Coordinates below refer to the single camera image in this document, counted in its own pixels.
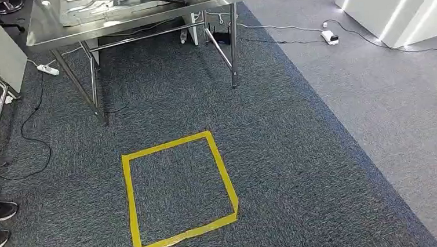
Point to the stainless steel table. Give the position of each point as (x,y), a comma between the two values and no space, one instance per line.
(81,30)

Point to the white lit display stand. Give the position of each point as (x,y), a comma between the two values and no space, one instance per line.
(387,3)

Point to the clear plastic bottle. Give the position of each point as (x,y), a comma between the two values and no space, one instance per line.
(184,36)

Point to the white post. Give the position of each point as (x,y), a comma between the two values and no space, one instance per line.
(192,30)

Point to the black router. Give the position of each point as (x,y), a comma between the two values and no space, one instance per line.
(222,37)

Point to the white power strip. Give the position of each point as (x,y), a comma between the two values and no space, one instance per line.
(47,70)
(327,37)

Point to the yellow floor tape square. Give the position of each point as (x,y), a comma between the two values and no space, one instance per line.
(130,205)

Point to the grey tray of metal parts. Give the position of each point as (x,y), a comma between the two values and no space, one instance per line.
(80,13)

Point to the black chair base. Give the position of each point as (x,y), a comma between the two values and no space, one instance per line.
(8,6)

